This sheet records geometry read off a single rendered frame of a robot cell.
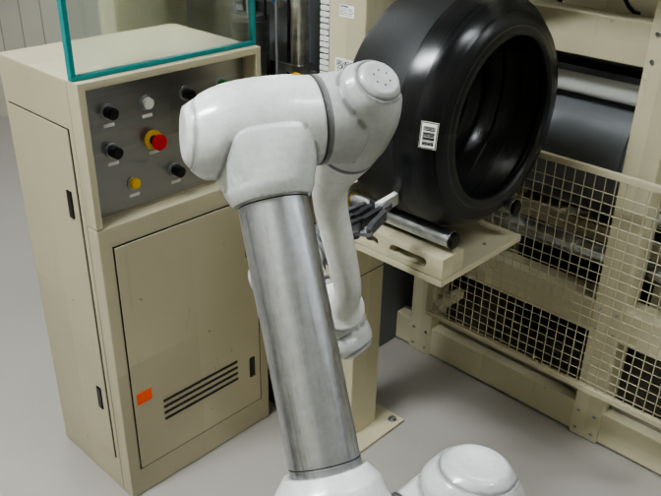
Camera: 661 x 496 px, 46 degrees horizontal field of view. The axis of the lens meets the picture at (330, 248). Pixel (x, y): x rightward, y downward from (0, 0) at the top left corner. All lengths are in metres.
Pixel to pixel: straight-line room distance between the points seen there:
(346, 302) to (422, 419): 1.33
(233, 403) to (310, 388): 1.56
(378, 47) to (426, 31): 0.12
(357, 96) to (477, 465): 0.53
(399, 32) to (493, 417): 1.50
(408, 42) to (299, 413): 0.99
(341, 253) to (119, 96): 0.81
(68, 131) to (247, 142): 0.98
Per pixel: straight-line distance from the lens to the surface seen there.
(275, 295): 1.04
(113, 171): 2.03
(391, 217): 2.01
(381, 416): 2.74
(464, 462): 1.12
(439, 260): 1.92
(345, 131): 1.10
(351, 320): 1.55
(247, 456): 2.61
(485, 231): 2.22
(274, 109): 1.06
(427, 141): 1.72
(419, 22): 1.81
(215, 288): 2.31
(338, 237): 1.39
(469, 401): 2.87
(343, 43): 2.10
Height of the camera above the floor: 1.77
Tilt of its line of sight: 28 degrees down
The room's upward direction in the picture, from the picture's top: 1 degrees clockwise
